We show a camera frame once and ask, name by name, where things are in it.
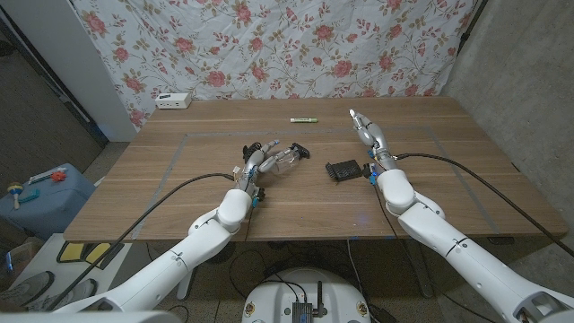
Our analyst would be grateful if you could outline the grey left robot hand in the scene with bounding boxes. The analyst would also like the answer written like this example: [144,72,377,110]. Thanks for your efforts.
[232,138,291,195]

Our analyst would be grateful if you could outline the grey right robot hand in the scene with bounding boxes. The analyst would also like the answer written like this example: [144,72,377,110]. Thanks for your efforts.
[348,109,399,172]

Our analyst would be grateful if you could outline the clear dispenser bottle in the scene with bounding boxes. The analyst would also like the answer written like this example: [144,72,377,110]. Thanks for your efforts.
[268,149,302,175]

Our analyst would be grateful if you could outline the black pump cap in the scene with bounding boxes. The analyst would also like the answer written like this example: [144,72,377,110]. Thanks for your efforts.
[289,142,311,161]

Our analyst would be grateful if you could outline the black card holder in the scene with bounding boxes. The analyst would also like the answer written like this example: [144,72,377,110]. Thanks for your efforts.
[325,159,364,183]

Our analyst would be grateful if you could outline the black hair claw clip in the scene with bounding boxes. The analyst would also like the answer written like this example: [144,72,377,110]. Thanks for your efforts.
[242,142,264,163]

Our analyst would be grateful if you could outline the white power strip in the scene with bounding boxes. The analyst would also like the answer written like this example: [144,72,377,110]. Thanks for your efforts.
[154,92,193,110]

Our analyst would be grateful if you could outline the floral backdrop cloth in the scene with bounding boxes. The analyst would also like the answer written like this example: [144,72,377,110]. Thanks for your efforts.
[71,0,479,129]

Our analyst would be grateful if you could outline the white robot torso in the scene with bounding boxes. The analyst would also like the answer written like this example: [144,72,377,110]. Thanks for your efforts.
[241,267,372,323]

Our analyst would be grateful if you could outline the white table leg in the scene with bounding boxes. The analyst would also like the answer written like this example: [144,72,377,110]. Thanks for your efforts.
[176,265,197,301]

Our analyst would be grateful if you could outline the black backdrop stand pole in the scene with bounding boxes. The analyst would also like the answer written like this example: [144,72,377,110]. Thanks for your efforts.
[456,0,490,57]

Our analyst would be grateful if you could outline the dark table leg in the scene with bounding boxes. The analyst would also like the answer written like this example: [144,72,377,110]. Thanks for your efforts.
[405,244,435,300]

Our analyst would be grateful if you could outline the grey module with antenna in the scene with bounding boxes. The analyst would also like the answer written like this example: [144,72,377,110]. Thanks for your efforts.
[292,281,328,323]

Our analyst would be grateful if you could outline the yellow black floor mat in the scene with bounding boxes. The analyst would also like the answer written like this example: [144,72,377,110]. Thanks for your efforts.
[56,240,126,270]

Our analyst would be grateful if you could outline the blue storage box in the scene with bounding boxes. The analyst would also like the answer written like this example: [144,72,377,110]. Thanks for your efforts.
[0,162,96,239]

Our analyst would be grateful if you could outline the white pillar panel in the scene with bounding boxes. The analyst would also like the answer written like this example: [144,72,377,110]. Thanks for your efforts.
[0,0,138,144]

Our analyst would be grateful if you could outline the teal toy piece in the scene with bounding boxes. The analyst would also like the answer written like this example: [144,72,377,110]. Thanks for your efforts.
[17,188,41,204]

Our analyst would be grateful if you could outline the grey shoe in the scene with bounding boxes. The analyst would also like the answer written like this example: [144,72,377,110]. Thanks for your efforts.
[22,277,99,313]
[0,270,56,310]

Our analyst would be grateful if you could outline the wooden maraca toy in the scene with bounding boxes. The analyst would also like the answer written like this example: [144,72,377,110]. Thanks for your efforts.
[6,181,24,211]

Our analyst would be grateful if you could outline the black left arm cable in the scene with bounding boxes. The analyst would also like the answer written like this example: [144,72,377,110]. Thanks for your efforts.
[44,172,237,311]

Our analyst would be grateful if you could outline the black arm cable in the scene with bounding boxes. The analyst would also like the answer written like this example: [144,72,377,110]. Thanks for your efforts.
[394,153,574,259]
[44,172,237,311]

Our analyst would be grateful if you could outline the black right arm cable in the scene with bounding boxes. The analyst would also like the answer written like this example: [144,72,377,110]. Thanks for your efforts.
[394,153,574,259]

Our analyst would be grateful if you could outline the black floor cable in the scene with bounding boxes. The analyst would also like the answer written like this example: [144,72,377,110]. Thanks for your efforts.
[227,249,273,301]
[346,240,376,313]

